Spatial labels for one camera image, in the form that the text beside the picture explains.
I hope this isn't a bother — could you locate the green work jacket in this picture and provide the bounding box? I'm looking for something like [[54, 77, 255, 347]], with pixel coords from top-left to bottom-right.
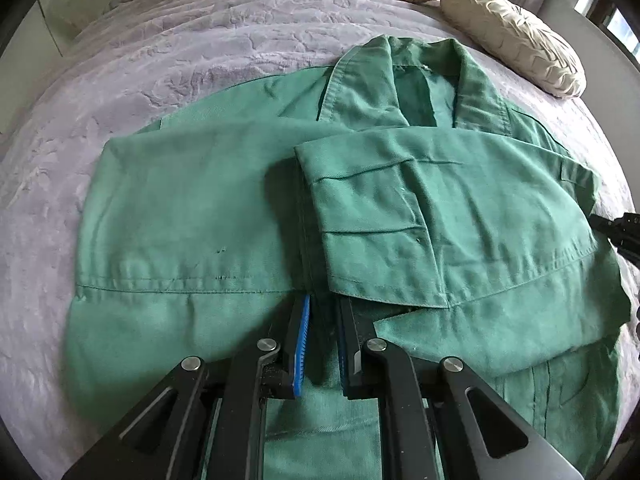
[[65, 36, 630, 479]]

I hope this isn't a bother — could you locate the cream round pleated cushion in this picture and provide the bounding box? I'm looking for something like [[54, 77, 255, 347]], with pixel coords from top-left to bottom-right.
[[440, 0, 587, 99]]

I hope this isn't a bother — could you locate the grey embossed bed cover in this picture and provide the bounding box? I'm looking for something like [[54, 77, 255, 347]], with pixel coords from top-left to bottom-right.
[[0, 0, 637, 480]]

